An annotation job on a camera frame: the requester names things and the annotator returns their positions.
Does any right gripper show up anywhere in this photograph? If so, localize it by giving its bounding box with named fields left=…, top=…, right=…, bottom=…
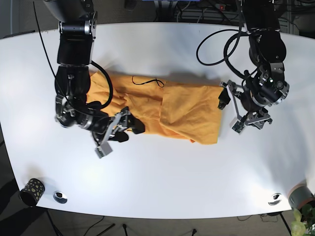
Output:
left=92, top=109, right=146, bottom=159

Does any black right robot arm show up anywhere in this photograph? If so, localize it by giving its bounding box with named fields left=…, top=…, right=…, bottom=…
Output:
left=44, top=0, right=145, bottom=158

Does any right silver table grommet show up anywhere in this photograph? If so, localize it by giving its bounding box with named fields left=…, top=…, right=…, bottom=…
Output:
left=268, top=193, right=283, bottom=206

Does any orange yellow T-shirt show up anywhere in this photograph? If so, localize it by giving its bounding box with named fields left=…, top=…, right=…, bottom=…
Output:
left=86, top=70, right=223, bottom=146

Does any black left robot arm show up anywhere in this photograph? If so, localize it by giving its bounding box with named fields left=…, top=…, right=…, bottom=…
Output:
left=212, top=0, right=289, bottom=134

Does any grey plant pot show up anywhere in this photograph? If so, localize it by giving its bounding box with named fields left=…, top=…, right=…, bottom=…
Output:
left=288, top=183, right=315, bottom=210

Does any silver table grommet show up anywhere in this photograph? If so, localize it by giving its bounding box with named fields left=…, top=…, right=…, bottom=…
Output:
left=53, top=191, right=67, bottom=204
left=268, top=193, right=283, bottom=206

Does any left silver table grommet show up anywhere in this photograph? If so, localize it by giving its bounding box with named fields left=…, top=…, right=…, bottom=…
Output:
left=53, top=191, right=67, bottom=204

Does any green potted plant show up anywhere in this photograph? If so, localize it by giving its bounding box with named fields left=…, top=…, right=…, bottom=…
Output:
left=291, top=203, right=315, bottom=236

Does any black dotted cup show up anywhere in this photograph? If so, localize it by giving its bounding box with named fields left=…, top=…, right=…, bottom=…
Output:
left=19, top=178, right=45, bottom=207

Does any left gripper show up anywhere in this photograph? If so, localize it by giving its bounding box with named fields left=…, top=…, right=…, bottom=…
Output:
left=218, top=80, right=273, bottom=134

